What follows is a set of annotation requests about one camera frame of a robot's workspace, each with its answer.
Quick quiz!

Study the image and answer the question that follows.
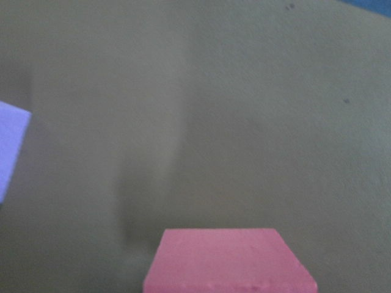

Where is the red foam block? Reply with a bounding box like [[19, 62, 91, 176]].
[[142, 228, 318, 292]]

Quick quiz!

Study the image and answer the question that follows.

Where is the purple foam block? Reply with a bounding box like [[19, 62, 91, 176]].
[[1, 101, 31, 204]]

